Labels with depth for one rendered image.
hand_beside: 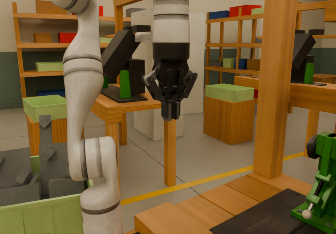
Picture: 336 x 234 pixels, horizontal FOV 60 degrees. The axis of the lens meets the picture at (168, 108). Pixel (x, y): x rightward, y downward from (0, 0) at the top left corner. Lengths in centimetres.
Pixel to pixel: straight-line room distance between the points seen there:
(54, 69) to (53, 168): 557
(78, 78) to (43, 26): 661
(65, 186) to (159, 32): 81
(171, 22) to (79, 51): 25
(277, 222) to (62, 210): 68
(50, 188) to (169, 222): 50
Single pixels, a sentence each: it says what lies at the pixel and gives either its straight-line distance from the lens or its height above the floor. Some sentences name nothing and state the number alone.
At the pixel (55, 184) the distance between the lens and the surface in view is 122.
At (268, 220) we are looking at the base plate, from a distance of 102.
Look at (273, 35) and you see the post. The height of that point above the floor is 147.
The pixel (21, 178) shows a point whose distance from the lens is 122.
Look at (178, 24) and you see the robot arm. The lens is 57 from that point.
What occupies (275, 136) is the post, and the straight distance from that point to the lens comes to 127.
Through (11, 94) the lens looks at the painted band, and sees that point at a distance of 731.
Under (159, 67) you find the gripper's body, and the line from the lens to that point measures 57.
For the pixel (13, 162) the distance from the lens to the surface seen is 127.
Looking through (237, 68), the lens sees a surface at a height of 86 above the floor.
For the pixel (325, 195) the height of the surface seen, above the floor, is 99.
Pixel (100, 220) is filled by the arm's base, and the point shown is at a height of 106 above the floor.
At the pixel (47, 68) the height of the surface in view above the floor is 90.
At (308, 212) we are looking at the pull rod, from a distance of 99.
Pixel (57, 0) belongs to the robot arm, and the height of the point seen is 154.
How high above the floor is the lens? 144
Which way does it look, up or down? 13 degrees down
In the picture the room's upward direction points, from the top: straight up
